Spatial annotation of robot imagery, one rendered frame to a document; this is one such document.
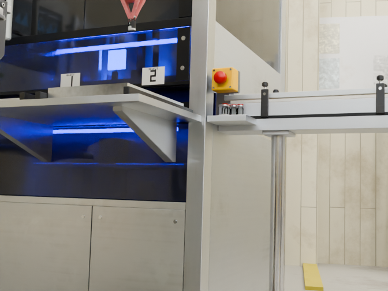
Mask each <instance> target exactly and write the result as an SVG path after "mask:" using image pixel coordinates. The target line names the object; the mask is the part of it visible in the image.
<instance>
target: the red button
mask: <svg viewBox="0 0 388 291"><path fill-rule="evenodd" d="M226 80H227V75H226V73H224V72H223V71H218V72H216V73H215V74H214V81H215V82H216V83H218V84H223V83H225V82H226Z"/></svg>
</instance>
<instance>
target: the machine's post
mask: <svg viewBox="0 0 388 291"><path fill-rule="evenodd" d="M215 19H216V0H192V33H191V70H190V89H189V109H192V110H193V113H195V114H197V115H200V116H201V117H202V118H201V122H189V126H188V163H187V182H186V218H185V255H184V291H208V273H209V251H210V209H211V167H212V125H213V124H212V123H210V122H207V116H208V115H213V103H214V91H213V90H212V69H213V68H214V61H215Z"/></svg>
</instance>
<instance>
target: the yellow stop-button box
mask: <svg viewBox="0 0 388 291"><path fill-rule="evenodd" d="M218 71H223V72H224V73H226V75H227V80H226V82H225V83H223V84H218V83H216V82H215V81H214V74H215V73H216V72H218ZM212 90H213V91H215V92H217V93H218V94H239V93H240V71H238V70H236V69H235V68H233V67H229V68H213V69H212Z"/></svg>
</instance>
